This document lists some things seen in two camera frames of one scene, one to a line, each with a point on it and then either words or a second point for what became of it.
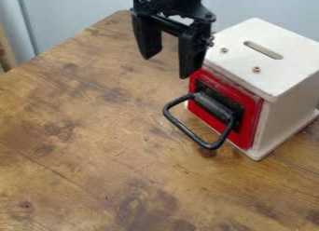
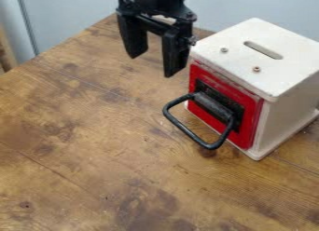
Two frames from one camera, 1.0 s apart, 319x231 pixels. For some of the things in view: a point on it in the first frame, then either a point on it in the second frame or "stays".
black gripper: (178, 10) -> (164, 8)
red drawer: (243, 104) stays
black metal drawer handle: (215, 106) stays
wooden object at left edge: (8, 57) stays
